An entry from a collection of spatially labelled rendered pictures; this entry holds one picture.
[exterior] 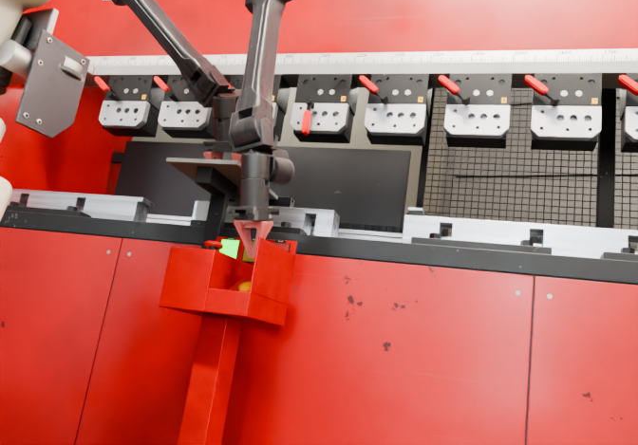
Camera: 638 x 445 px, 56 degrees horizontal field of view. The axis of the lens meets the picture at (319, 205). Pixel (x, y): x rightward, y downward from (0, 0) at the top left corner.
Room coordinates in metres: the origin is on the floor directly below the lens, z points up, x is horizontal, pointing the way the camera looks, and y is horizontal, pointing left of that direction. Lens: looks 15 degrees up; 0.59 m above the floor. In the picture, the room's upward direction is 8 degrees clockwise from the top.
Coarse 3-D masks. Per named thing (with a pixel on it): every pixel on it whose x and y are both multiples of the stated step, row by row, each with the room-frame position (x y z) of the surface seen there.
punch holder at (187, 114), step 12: (168, 84) 1.61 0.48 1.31; (180, 84) 1.60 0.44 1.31; (180, 96) 1.59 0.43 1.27; (192, 96) 1.58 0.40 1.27; (168, 108) 1.60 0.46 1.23; (180, 108) 1.59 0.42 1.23; (192, 108) 1.58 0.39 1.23; (204, 108) 1.57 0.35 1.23; (168, 120) 1.60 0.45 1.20; (180, 120) 1.59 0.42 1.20; (192, 120) 1.58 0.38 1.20; (204, 120) 1.56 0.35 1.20; (168, 132) 1.64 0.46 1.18; (180, 132) 1.63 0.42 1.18; (192, 132) 1.61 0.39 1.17; (204, 132) 1.60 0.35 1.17
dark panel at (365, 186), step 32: (128, 160) 2.27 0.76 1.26; (160, 160) 2.23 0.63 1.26; (320, 160) 2.03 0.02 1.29; (352, 160) 1.99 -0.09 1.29; (384, 160) 1.96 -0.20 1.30; (128, 192) 2.26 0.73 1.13; (160, 192) 2.22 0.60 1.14; (192, 192) 2.18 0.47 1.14; (288, 192) 2.06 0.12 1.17; (320, 192) 2.02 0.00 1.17; (352, 192) 1.99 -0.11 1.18; (384, 192) 1.95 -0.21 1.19; (384, 224) 1.95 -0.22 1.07
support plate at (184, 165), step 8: (168, 160) 1.32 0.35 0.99; (176, 160) 1.31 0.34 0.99; (184, 160) 1.31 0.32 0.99; (192, 160) 1.30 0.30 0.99; (200, 160) 1.29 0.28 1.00; (208, 160) 1.29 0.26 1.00; (216, 160) 1.28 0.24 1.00; (224, 160) 1.27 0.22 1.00; (232, 160) 1.27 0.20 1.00; (184, 168) 1.35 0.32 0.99; (192, 168) 1.34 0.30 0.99; (216, 168) 1.32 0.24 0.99; (224, 168) 1.31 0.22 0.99; (232, 168) 1.30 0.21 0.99; (240, 168) 1.29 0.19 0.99; (192, 176) 1.42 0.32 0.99; (232, 176) 1.37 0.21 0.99; (240, 176) 1.36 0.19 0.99; (272, 192) 1.48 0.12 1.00
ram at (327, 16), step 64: (64, 0) 1.75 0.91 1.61; (192, 0) 1.61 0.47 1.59; (320, 0) 1.48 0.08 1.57; (384, 0) 1.43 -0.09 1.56; (448, 0) 1.37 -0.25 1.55; (512, 0) 1.32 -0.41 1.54; (576, 0) 1.28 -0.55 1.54; (320, 64) 1.47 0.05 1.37; (384, 64) 1.42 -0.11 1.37; (448, 64) 1.37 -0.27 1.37; (512, 64) 1.32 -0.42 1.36; (576, 64) 1.27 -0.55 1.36
